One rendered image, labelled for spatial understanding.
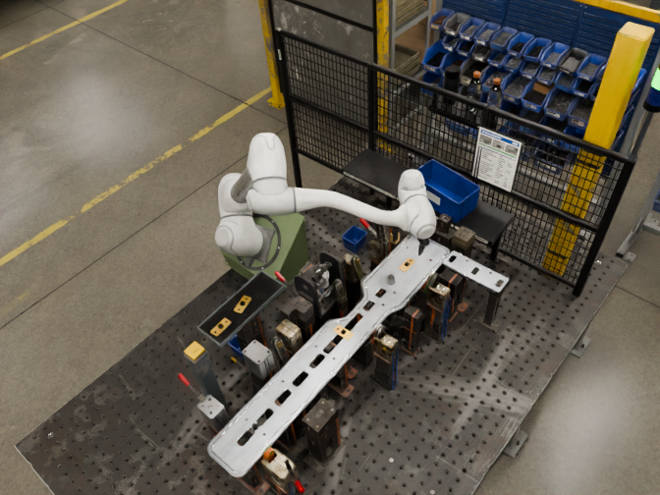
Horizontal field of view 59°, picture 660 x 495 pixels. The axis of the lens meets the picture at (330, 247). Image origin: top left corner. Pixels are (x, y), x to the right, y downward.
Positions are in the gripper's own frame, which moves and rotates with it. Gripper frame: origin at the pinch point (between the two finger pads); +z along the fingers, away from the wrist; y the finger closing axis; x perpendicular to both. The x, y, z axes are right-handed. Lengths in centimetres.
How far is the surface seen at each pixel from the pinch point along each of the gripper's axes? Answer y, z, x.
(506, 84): -40, 23, 171
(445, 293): 24.2, 8.9, -6.6
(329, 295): -19.2, 16.8, -32.9
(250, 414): -5, 13, -97
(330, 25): -179, 17, 161
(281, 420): 6, 13, -92
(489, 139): 6, -26, 54
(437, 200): -6.7, 3.6, 35.0
